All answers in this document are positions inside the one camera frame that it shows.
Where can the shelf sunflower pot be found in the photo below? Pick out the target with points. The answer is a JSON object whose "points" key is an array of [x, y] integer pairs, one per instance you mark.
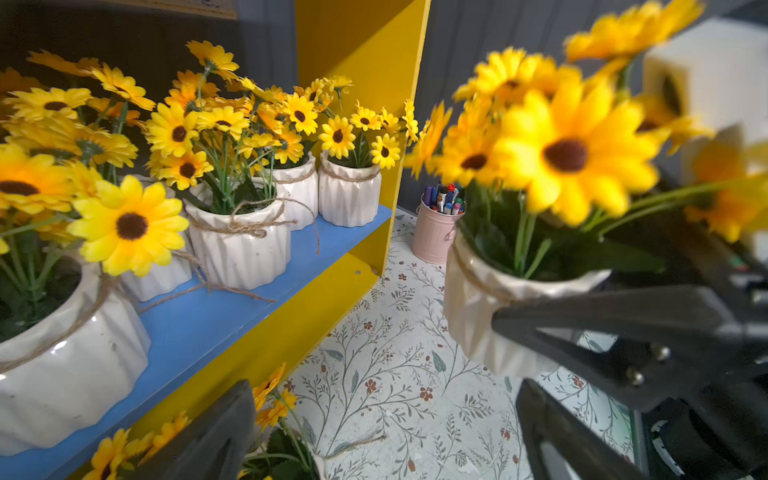
{"points": [[72, 345], [297, 186], [156, 279], [553, 157], [354, 153], [278, 451], [216, 140]]}

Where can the floral patterned table mat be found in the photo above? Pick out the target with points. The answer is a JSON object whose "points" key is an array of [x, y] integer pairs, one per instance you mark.
{"points": [[390, 395]]}

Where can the yellow wooden shelf unit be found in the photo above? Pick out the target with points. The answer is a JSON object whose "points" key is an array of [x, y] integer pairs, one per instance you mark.
{"points": [[203, 342]]}

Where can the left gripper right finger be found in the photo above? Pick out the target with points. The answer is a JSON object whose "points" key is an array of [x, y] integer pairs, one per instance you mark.
{"points": [[560, 446]]}

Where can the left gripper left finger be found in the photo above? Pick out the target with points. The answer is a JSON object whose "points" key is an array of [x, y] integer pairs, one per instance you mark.
{"points": [[213, 446]]}

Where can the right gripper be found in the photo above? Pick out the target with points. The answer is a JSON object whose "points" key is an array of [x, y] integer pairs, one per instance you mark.
{"points": [[689, 354]]}

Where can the pink bucket with pens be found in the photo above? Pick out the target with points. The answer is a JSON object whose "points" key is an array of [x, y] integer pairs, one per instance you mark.
{"points": [[438, 213]]}

